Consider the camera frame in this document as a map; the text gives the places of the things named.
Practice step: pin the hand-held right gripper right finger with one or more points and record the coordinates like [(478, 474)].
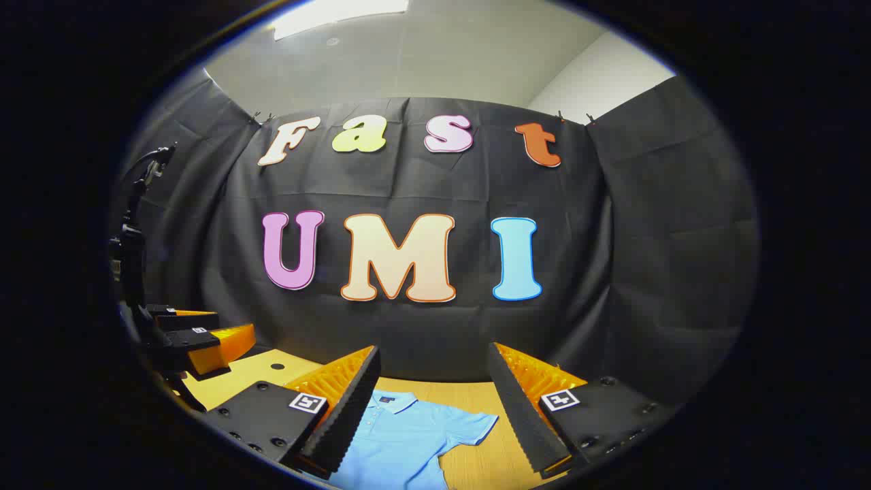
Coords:
[(520, 408)]

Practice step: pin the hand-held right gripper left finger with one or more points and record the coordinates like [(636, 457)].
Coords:
[(350, 415)]

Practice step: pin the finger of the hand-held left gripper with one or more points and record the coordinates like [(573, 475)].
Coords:
[(197, 347), (190, 321)]

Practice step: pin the light blue polo T-shirt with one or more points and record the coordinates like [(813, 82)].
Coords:
[(408, 435)]

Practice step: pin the black backdrop cloth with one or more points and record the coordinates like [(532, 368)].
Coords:
[(408, 184)]

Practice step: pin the white ceiling light panel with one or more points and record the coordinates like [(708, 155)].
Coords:
[(333, 13)]

